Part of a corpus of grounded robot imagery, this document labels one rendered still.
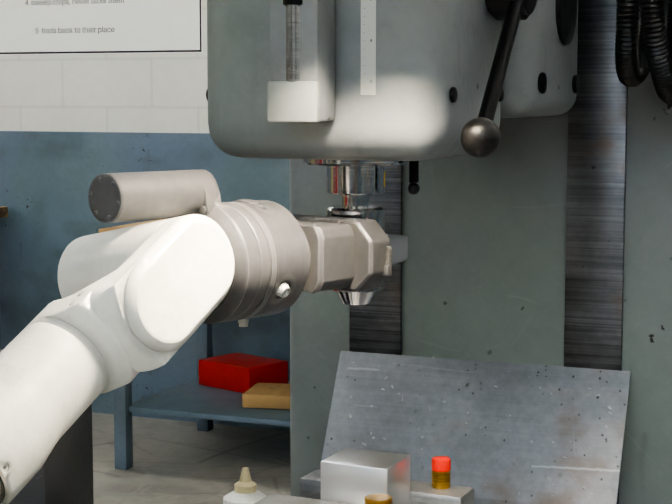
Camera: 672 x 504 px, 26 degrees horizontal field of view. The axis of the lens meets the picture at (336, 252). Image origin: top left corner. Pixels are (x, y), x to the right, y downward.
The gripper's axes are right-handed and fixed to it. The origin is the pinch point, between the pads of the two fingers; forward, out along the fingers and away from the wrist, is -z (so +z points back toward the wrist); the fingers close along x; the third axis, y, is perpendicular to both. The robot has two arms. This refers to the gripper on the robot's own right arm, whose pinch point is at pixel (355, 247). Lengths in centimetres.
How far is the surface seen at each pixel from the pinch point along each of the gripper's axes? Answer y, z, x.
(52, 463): 20.5, 10.3, 26.2
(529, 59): -15.7, -13.6, -7.8
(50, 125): -2, -309, 415
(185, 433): 120, -313, 338
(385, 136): -9.4, 6.8, -8.2
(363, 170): -6.5, 1.5, -1.9
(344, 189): -4.9, 2.4, -0.7
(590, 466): 24.3, -34.7, -2.8
